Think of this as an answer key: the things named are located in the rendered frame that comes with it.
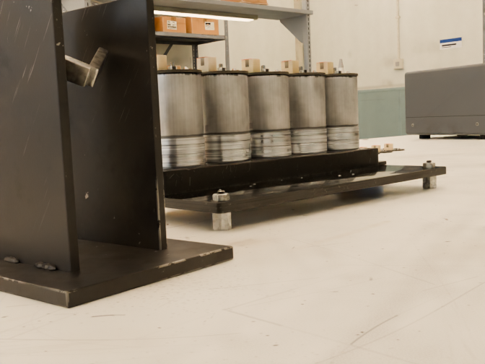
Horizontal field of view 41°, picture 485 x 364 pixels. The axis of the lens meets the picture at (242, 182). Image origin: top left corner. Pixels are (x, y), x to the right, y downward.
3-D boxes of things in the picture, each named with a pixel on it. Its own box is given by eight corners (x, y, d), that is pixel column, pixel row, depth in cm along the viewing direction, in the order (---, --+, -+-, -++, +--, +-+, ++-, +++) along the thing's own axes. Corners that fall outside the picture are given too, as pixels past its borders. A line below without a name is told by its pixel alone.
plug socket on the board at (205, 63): (221, 71, 30) (220, 57, 30) (206, 71, 29) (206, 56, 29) (209, 73, 30) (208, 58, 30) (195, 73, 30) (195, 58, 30)
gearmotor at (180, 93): (218, 185, 29) (212, 67, 28) (174, 191, 27) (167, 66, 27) (183, 182, 31) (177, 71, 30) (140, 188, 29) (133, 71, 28)
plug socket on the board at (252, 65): (264, 73, 32) (263, 58, 32) (251, 72, 31) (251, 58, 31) (252, 74, 32) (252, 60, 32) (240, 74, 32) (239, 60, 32)
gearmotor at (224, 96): (263, 178, 31) (258, 68, 30) (224, 184, 29) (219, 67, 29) (227, 177, 33) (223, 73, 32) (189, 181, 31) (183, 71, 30)
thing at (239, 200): (339, 181, 40) (338, 162, 40) (447, 187, 34) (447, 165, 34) (112, 217, 29) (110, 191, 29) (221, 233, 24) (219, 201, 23)
